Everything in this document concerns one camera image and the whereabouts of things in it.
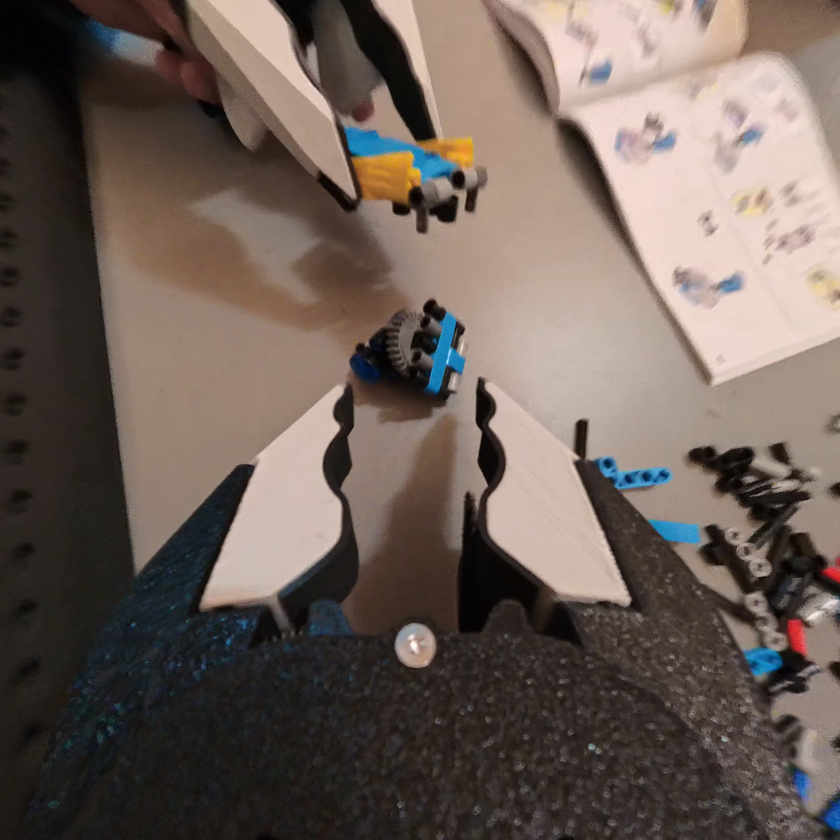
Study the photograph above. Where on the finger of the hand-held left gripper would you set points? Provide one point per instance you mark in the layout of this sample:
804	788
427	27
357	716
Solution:
282	105
400	66

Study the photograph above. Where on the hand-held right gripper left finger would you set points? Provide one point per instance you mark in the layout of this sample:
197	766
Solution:
282	525

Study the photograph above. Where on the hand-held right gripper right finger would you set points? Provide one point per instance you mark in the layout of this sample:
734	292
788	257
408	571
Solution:
551	525

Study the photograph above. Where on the blue yellow brick assembly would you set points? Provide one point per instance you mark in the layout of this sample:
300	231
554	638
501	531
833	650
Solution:
394	171

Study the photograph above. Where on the black grey gear assembly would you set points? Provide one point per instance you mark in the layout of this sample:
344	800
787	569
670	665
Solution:
394	344

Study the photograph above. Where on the grey desk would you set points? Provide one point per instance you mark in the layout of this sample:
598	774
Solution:
551	302

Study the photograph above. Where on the person's left hand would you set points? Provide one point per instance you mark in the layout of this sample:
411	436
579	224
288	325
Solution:
158	40

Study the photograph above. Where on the pile of loose small bricks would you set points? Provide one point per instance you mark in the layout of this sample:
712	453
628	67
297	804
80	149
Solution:
761	565

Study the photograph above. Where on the open instruction booklet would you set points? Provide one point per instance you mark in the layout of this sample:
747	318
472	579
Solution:
709	171

